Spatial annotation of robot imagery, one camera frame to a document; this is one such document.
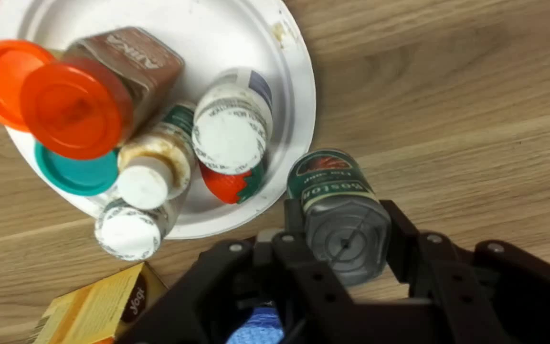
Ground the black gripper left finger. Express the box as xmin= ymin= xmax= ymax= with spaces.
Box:
xmin=119 ymin=196 xmax=378 ymax=344

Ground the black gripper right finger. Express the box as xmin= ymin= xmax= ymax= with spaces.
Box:
xmin=382 ymin=200 xmax=550 ymax=344

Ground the small glass jar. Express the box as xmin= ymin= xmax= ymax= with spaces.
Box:
xmin=287 ymin=148 xmax=392 ymax=286

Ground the red plush strawberry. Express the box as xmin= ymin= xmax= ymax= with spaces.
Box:
xmin=201 ymin=162 xmax=266 ymax=204

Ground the white supplement bottle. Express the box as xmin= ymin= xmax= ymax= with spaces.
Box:
xmin=94 ymin=198 xmax=178 ymax=261

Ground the clear vitamin bottle white cap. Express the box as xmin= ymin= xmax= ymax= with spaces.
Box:
xmin=117 ymin=102 xmax=197 ymax=209

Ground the white pill bottle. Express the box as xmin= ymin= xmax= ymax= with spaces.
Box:
xmin=193 ymin=66 xmax=273 ymax=173

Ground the teal lid play-doh tub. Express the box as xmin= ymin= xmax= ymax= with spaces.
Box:
xmin=35 ymin=142 xmax=119 ymax=196

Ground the orange lid spice jar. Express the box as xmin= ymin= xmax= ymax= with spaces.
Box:
xmin=19 ymin=26 xmax=185 ymax=158

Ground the orange lid play-doh tub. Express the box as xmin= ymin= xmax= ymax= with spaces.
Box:
xmin=0 ymin=39 xmax=56 ymax=131

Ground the white paper plate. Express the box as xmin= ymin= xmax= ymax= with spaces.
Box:
xmin=0 ymin=0 xmax=317 ymax=238

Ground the blue cloth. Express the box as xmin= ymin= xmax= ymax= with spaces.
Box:
xmin=226 ymin=305 xmax=285 ymax=344

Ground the open yellow cardboard box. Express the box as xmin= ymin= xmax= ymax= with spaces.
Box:
xmin=29 ymin=261 xmax=166 ymax=344

